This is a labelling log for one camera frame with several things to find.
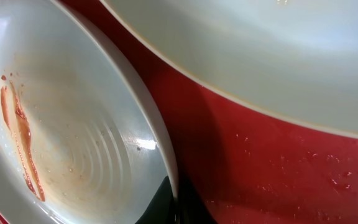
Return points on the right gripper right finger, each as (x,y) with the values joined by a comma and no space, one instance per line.
(192,209)

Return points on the red plastic tray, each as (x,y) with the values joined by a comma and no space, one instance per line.
(246,167)

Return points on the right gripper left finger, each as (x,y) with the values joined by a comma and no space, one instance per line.
(162,208)

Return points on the light blue plate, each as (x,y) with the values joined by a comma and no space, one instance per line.
(294,60)
(81,138)

